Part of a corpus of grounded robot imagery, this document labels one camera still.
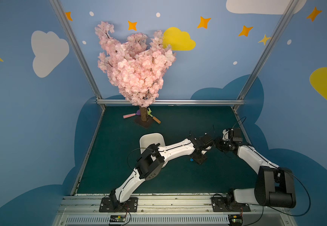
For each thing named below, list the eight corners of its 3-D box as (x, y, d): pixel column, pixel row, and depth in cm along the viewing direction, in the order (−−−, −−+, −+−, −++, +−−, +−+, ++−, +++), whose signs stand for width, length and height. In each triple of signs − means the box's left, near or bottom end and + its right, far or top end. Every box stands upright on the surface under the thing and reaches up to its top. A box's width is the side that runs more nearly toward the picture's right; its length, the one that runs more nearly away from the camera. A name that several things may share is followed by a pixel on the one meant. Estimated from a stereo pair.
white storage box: (141, 153, 97) (139, 148, 91) (138, 142, 102) (136, 137, 97) (164, 145, 101) (164, 140, 95) (160, 135, 106) (160, 130, 101)
